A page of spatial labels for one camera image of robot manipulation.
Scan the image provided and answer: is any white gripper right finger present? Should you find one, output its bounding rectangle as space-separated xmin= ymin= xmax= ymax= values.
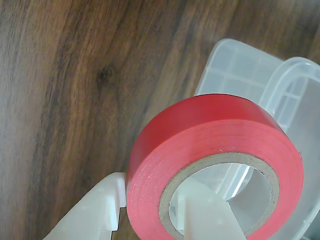
xmin=169 ymin=185 xmax=248 ymax=240

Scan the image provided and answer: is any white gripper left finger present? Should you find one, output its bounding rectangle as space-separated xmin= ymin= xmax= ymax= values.
xmin=42 ymin=171 xmax=128 ymax=240

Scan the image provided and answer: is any red tape roll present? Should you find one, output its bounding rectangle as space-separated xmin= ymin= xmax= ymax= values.
xmin=125 ymin=93 xmax=305 ymax=240

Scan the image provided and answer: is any clear plastic box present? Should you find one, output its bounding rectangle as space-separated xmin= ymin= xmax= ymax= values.
xmin=193 ymin=38 xmax=320 ymax=240

